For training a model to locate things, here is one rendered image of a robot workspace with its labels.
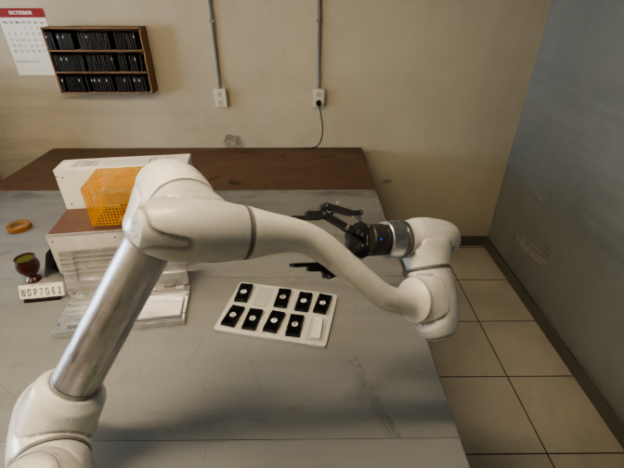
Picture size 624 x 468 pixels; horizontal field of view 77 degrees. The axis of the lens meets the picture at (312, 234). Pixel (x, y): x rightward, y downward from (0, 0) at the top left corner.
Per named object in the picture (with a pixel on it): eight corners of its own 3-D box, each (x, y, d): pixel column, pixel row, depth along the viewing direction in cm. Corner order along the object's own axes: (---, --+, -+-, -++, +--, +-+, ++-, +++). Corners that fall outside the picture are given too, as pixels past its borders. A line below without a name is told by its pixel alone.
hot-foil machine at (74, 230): (60, 276, 165) (25, 194, 145) (91, 227, 199) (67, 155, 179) (242, 261, 174) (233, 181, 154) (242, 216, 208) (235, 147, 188)
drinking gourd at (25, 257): (22, 288, 158) (11, 266, 152) (22, 277, 164) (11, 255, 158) (46, 281, 162) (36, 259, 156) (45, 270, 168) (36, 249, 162)
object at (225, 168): (33, 293, 277) (-16, 190, 235) (84, 237, 341) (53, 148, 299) (366, 292, 279) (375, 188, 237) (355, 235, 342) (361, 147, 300)
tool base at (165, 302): (53, 338, 135) (49, 331, 133) (74, 298, 153) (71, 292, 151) (184, 324, 141) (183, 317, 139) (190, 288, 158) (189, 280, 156)
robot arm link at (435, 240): (412, 211, 91) (422, 267, 88) (463, 212, 97) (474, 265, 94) (386, 224, 100) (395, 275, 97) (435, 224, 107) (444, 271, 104)
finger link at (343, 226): (362, 239, 88) (365, 232, 88) (322, 214, 84) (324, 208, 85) (354, 239, 92) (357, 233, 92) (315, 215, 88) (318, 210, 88)
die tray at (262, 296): (213, 331, 138) (213, 329, 138) (240, 283, 161) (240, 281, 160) (325, 348, 131) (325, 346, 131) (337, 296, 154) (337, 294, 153)
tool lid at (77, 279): (57, 252, 143) (59, 250, 145) (69, 298, 149) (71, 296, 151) (182, 241, 148) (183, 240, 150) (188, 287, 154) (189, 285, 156)
